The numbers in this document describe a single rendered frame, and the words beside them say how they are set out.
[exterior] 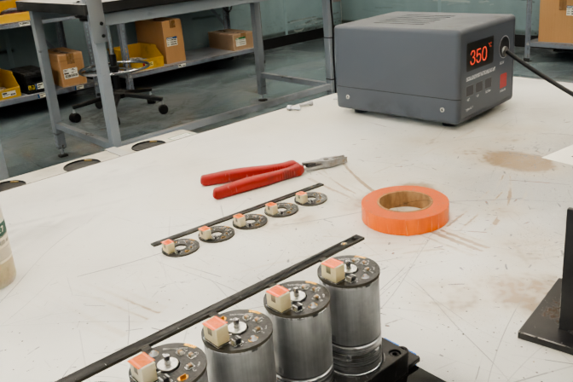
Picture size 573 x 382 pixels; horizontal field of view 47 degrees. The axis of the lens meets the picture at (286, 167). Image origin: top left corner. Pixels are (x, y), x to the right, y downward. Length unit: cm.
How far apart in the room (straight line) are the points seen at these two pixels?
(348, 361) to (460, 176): 29
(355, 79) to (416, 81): 8
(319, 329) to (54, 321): 19
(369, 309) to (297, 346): 4
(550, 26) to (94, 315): 450
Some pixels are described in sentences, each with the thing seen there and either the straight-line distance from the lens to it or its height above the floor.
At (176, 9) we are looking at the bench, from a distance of 290.
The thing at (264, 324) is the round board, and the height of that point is 81.
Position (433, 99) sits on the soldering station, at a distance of 65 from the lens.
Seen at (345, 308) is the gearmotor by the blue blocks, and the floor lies 80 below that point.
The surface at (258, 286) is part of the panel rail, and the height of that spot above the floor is 81.
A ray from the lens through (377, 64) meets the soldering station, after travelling 68.
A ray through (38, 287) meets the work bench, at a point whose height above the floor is 75.
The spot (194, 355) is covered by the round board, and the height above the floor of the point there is 81.
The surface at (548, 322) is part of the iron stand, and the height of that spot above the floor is 75.
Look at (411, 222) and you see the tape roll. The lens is 43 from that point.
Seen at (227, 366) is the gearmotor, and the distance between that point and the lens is 23.
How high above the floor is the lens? 94
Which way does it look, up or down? 19 degrees down
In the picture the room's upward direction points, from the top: 5 degrees counter-clockwise
